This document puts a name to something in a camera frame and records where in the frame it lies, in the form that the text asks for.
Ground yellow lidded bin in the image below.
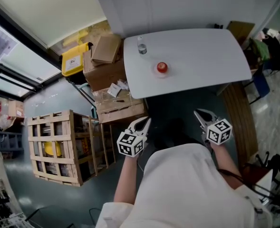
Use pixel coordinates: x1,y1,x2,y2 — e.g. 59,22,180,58
61,42,94,78

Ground green garment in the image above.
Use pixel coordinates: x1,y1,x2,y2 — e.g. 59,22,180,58
250,38,270,62

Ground large brown cardboard box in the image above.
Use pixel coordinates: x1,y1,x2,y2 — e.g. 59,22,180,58
82,48,131,93

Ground cardboard box with label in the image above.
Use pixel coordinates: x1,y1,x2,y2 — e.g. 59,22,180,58
7,99,26,119

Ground teal metal stool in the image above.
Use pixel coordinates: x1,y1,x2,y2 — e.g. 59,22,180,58
71,82,99,119

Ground red apple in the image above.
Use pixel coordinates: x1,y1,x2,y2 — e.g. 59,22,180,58
156,61,168,73

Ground clear plate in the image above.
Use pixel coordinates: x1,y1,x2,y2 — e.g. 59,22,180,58
150,62,172,79

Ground person's dark trousers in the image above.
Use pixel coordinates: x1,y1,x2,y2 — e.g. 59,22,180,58
153,119,203,150

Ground blue chair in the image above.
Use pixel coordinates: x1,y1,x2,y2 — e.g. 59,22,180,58
242,66,271,105

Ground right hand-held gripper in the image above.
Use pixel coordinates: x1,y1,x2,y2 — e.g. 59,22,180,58
193,108,233,145

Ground black cable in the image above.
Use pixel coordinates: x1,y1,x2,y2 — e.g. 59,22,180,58
217,168,275,200

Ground person's white shirt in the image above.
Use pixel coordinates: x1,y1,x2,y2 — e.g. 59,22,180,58
95,142,273,228

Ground wooden slat crate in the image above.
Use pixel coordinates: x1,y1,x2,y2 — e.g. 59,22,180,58
26,109,117,188

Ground black office chair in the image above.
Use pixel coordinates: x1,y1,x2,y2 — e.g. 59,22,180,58
255,151,280,199

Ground yellow object inside crate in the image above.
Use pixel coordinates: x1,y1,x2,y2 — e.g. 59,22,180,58
43,141,62,157

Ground leaning cardboard panel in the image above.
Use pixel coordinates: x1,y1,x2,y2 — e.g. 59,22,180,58
226,20,256,45

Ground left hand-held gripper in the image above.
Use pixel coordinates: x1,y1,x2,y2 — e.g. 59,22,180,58
116,116,153,158

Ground white paper packet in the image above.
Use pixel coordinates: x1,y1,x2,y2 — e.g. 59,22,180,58
106,83,121,97

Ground small flat cardboard box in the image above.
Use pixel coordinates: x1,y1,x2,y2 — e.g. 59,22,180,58
90,34,122,67

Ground person's right forearm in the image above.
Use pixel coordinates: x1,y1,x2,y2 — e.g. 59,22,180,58
210,142,242,178

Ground person's left forearm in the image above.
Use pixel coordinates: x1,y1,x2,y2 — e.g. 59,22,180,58
113,153,141,204

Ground clear plastic water bottle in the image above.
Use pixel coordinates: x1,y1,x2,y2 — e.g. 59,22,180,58
137,35,148,55

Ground taped long cardboard box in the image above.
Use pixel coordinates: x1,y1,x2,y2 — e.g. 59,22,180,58
94,88,149,125

